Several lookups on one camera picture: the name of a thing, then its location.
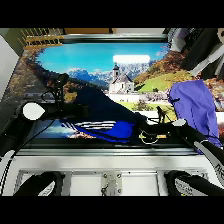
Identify dark blue striped garment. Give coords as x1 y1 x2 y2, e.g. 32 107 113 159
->
61 85 144 145

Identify purple garment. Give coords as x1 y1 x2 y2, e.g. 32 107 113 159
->
167 79 224 150

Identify black cable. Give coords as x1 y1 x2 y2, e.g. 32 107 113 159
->
13 118 58 158
139 128 161 146

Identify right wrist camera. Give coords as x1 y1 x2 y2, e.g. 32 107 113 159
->
155 105 168 125

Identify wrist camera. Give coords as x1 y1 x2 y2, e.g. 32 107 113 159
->
155 105 168 125
53 72 71 107

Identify silver frame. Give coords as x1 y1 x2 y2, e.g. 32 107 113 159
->
0 147 224 197

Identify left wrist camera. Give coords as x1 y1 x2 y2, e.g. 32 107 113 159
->
53 72 71 107

